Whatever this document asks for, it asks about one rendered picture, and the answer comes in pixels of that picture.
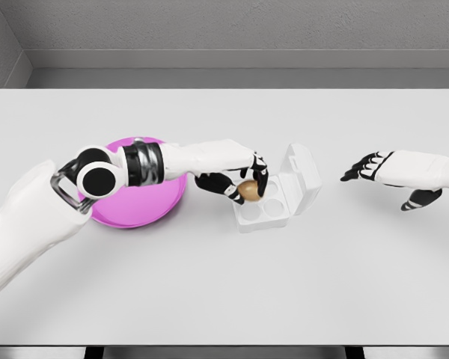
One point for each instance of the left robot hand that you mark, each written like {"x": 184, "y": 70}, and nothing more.
{"x": 228, "y": 151}

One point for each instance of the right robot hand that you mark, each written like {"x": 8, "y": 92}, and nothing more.
{"x": 400, "y": 164}

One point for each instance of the brown egg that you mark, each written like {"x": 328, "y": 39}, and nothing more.
{"x": 250, "y": 190}

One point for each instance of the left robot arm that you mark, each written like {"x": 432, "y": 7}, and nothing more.
{"x": 97, "y": 179}

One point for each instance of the white egg box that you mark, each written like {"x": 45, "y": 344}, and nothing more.
{"x": 273, "y": 194}

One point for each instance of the pink bowl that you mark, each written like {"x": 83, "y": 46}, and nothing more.
{"x": 142, "y": 207}

